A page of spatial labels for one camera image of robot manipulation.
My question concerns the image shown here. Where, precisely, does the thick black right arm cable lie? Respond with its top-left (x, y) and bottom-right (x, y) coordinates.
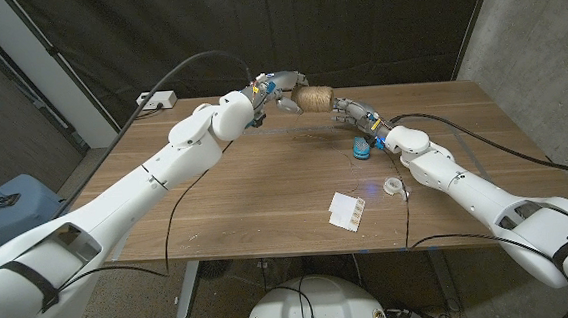
top-left (389, 102), bottom-right (568, 217)

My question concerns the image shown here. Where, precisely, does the black metal wall rail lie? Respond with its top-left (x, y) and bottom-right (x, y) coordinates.
top-left (0, 0), bottom-right (90, 161)

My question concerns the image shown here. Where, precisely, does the blue plastic bin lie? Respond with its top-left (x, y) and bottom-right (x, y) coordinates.
top-left (0, 170), bottom-right (71, 253)

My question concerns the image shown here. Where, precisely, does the white sticker sheet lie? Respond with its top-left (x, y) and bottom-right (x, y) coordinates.
top-left (326, 189), bottom-right (369, 235)

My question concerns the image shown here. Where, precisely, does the black ribbed round object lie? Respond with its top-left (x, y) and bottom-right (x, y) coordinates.
top-left (198, 258), bottom-right (234, 282)

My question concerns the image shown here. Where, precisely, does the black backdrop stand pole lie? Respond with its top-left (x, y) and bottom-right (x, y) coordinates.
top-left (445, 0), bottom-right (505, 82)
top-left (1, 0), bottom-right (124, 144)

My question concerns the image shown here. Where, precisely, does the black torso cable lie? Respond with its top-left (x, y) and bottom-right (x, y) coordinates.
top-left (270, 275), bottom-right (317, 318)

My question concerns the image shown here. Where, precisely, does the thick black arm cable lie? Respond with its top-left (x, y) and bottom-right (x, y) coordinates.
top-left (389, 102), bottom-right (568, 217)
top-left (41, 47), bottom-right (263, 220)

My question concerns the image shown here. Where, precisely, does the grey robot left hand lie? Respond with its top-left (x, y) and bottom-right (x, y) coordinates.
top-left (240, 68), bottom-right (313, 131)

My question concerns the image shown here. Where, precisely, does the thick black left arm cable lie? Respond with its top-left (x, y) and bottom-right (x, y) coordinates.
top-left (41, 47), bottom-right (263, 220)

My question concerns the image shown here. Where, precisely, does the clear tape roll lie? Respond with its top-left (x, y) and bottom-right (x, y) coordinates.
top-left (383, 174), bottom-right (412, 203)

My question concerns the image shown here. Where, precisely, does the grey metal table leg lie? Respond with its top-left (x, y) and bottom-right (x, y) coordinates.
top-left (172, 259), bottom-right (205, 318)
top-left (425, 246), bottom-right (464, 315)

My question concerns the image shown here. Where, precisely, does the black backdrop curtain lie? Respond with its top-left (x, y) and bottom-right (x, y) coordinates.
top-left (11, 0), bottom-right (507, 139)

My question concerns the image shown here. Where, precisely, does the white power box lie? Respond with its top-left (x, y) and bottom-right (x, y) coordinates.
top-left (135, 89), bottom-right (179, 112)

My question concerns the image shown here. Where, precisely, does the jute twine strand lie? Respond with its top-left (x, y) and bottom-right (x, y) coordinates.
top-left (288, 108), bottom-right (363, 200)

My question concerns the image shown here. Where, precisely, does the brown jute twine spool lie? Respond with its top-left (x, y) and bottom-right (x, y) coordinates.
top-left (290, 83), bottom-right (337, 116)

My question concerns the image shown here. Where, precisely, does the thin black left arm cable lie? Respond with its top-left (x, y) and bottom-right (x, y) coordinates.
top-left (7, 139), bottom-right (249, 318)

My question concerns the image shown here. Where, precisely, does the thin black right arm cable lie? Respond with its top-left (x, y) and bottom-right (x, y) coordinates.
top-left (382, 133), bottom-right (568, 318)

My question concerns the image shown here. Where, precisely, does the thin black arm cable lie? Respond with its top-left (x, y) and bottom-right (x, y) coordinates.
top-left (382, 133), bottom-right (568, 318)
top-left (7, 139), bottom-right (249, 318)

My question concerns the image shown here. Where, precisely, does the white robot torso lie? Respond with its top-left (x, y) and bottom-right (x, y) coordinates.
top-left (241, 270), bottom-right (390, 318)

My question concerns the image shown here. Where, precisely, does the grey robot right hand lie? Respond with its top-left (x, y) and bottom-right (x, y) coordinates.
top-left (329, 93), bottom-right (396, 155)

